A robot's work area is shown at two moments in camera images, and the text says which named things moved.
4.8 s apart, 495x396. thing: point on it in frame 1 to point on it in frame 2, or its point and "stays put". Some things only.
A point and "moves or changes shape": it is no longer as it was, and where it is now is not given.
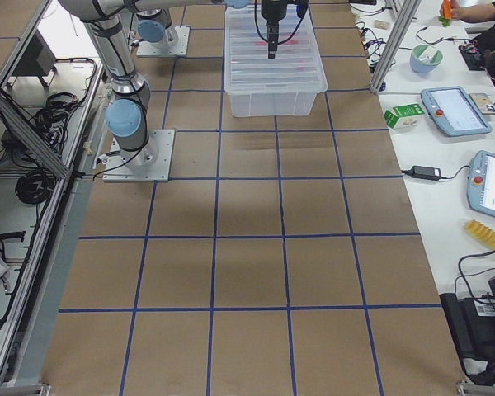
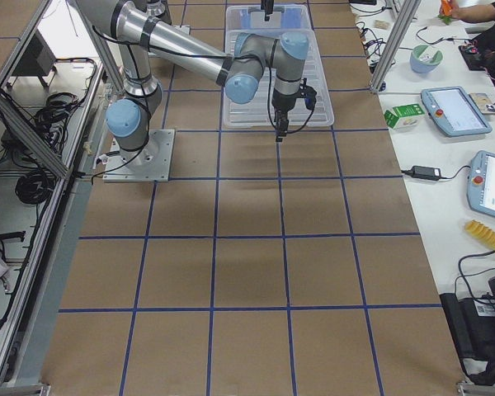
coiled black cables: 36,186 stays put
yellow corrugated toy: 492,238 stays put
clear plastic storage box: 274,98 to 287,23
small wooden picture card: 482,100 stays put
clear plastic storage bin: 297,67 moves or changes shape
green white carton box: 405,116 stays put
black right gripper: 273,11 to 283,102
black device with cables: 481,329 stays put
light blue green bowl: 424,59 stays put
